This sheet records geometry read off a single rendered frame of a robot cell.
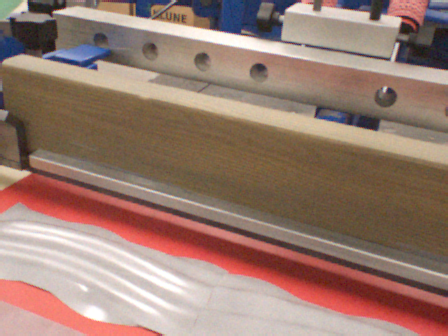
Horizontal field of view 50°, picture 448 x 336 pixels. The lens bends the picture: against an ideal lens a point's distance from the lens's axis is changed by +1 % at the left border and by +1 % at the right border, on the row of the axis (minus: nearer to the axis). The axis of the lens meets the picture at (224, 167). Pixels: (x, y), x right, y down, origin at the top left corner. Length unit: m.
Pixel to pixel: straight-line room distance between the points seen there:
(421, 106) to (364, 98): 0.06
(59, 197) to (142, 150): 0.10
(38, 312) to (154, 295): 0.07
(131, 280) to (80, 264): 0.04
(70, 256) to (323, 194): 0.17
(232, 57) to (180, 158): 0.24
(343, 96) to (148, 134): 0.25
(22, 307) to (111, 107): 0.14
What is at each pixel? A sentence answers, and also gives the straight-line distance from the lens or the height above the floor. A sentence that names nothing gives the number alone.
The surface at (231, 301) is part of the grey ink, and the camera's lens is 0.31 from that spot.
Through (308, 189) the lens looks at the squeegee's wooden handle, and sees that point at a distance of 0.31.
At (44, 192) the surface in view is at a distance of 0.43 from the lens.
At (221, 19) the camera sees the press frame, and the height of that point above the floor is 0.98.
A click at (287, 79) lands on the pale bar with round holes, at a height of 1.02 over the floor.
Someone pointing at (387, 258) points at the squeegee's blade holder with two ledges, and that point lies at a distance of 0.32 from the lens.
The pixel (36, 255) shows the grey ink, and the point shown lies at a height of 0.96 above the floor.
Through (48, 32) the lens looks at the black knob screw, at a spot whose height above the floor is 1.05.
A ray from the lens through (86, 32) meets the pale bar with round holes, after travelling 0.64.
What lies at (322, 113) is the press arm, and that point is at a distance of 0.73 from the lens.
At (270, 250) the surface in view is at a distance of 0.36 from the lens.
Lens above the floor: 1.18
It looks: 29 degrees down
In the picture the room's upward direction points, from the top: 5 degrees clockwise
